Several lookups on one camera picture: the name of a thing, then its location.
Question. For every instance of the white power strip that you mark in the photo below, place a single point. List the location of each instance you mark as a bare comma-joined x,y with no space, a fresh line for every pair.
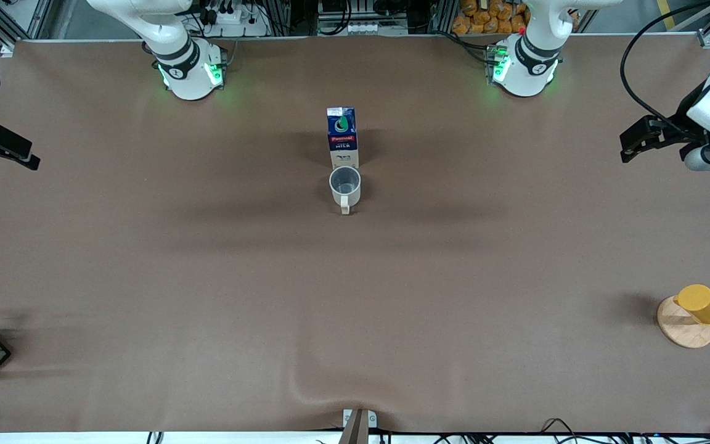
232,21

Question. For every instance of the round wooden mug stand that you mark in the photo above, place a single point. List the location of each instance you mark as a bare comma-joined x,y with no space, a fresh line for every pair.
681,330

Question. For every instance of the yellow plastic cup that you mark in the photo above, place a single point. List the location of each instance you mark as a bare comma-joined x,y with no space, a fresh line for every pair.
703,305

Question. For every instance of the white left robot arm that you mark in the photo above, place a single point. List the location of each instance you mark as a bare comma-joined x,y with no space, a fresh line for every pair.
524,68

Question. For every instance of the white socket bar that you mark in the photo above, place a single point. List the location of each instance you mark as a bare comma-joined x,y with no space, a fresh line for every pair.
362,27

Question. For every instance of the metal table clamp bracket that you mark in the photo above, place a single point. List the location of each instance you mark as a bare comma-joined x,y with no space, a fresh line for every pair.
358,422

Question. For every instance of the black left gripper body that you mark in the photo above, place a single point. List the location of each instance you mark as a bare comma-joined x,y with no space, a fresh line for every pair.
680,125

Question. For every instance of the blue milk carton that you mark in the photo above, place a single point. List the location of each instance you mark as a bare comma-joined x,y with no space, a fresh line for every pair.
342,139

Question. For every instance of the bag of orange snacks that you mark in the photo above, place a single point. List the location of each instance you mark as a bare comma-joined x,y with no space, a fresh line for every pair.
490,15

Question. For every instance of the brown table cloth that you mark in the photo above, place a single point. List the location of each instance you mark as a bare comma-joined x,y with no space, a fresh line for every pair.
355,308

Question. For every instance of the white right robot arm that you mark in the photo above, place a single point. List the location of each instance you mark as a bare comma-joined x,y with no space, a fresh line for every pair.
188,71

